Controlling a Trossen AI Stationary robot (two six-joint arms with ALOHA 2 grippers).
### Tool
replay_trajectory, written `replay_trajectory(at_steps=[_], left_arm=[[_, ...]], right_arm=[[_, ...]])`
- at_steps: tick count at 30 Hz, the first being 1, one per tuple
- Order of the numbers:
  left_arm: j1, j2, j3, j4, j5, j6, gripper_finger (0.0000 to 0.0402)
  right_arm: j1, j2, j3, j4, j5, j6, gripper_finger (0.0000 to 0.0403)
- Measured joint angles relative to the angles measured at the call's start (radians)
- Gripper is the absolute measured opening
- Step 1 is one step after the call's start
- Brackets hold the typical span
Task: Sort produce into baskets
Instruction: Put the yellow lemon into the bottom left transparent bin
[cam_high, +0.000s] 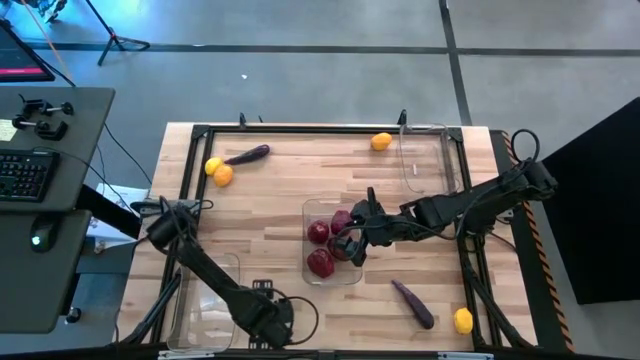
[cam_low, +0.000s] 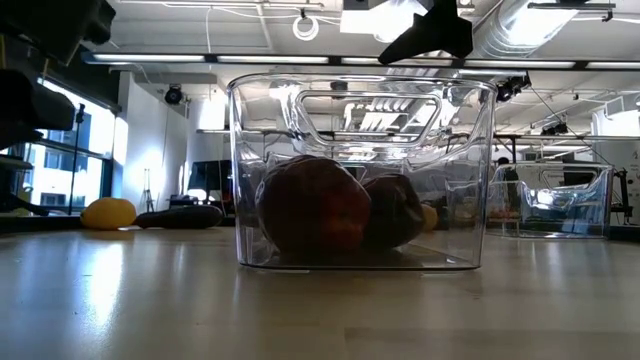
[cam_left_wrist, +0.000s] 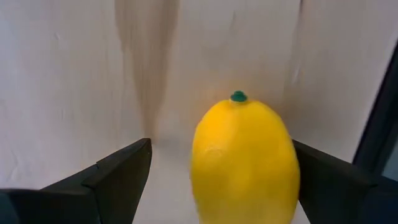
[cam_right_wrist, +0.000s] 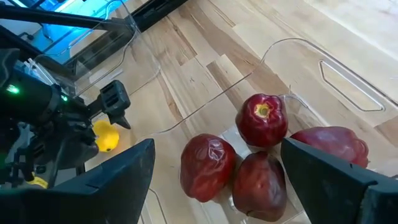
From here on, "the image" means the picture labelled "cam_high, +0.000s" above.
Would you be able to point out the orange fruit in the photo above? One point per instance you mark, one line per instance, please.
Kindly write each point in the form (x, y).
(381, 141)
(223, 176)

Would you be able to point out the purple eggplant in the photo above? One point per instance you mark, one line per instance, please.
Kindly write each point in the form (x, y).
(414, 305)
(247, 155)

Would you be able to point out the black desk top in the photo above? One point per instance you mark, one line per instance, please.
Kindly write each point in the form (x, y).
(85, 165)

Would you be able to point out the dark grey desk top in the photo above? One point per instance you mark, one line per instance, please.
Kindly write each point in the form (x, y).
(35, 290)

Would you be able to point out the black tripod stand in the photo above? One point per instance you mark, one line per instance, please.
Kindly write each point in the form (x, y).
(115, 37)

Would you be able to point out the black computer monitor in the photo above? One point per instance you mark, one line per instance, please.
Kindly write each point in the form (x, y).
(20, 55)

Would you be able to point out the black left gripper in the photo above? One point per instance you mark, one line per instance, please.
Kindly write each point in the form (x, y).
(267, 320)

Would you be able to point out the pale sticky note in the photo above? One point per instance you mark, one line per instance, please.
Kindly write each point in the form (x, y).
(6, 130)

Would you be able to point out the orange black hazard tape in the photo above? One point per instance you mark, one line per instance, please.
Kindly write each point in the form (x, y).
(544, 265)

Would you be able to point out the black screw clamp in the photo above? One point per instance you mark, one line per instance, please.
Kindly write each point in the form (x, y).
(37, 106)
(50, 131)

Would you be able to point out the black frame clip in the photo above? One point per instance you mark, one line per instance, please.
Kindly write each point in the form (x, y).
(402, 118)
(243, 121)

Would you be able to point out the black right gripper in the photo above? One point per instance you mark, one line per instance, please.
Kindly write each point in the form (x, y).
(377, 227)

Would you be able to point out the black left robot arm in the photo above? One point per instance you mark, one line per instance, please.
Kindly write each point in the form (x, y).
(210, 272)

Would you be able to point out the white table bracket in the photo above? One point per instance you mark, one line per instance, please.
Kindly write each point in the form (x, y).
(465, 356)
(185, 355)

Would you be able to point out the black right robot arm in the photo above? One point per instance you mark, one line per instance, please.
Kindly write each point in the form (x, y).
(480, 200)

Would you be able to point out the black keyboard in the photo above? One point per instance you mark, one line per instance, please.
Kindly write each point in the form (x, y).
(25, 175)

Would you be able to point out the yellow lemon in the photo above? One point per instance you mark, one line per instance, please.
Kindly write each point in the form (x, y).
(213, 166)
(463, 320)

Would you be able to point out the white paper sheets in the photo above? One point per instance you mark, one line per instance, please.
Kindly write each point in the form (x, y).
(117, 195)

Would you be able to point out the black floor mat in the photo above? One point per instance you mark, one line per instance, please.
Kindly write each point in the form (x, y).
(600, 225)

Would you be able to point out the clear plastic container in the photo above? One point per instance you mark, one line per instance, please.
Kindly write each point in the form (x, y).
(425, 165)
(200, 320)
(345, 275)

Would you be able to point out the black round knob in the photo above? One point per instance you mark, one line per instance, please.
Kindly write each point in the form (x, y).
(74, 315)

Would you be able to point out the black computer mouse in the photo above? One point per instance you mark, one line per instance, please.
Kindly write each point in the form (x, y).
(44, 232)

